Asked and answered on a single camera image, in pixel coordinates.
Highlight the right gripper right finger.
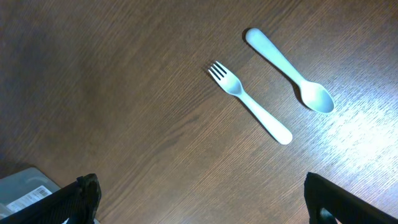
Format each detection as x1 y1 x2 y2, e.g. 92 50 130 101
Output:
304 172 397 224

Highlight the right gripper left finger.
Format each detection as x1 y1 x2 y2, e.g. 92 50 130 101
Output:
1 174 101 224

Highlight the white plastic fork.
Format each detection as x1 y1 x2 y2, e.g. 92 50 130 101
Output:
208 61 293 145

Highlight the clear plastic container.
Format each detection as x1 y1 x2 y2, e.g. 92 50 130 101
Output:
0 167 100 224

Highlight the white plastic spoon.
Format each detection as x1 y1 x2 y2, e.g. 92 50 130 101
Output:
245 28 335 113

